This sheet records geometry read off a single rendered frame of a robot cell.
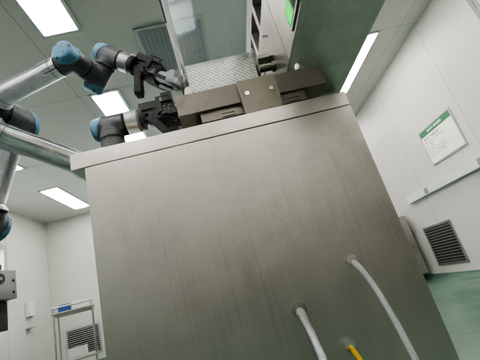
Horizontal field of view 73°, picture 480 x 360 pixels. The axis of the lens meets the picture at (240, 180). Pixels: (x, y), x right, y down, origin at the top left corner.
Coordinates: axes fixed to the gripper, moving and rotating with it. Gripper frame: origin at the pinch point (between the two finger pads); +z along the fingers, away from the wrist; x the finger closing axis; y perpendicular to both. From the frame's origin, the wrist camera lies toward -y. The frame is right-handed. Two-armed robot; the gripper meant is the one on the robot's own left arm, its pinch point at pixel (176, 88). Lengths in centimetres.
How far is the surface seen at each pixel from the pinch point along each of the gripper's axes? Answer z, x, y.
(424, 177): 207, 297, 173
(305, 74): 44, -28, 4
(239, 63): 19.3, -8.2, 13.8
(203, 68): 8.8, -8.2, 6.7
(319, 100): 50, -34, -7
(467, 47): 154, 152, 237
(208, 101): 23.9, -27.9, -14.6
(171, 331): 42, -34, -66
